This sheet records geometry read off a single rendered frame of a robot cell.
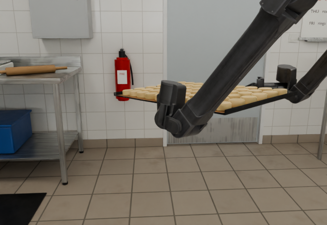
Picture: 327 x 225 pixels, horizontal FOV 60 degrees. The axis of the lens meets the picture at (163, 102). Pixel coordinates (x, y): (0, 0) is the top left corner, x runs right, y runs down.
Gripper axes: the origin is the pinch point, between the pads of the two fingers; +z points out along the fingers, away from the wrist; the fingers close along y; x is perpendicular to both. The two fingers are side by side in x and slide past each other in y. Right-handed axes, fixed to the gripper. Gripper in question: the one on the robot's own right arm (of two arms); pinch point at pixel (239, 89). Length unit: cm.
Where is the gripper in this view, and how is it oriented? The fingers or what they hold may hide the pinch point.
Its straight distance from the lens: 122.0
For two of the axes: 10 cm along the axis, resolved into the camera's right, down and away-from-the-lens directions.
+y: -0.3, -9.8, -1.9
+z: -9.9, 0.1, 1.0
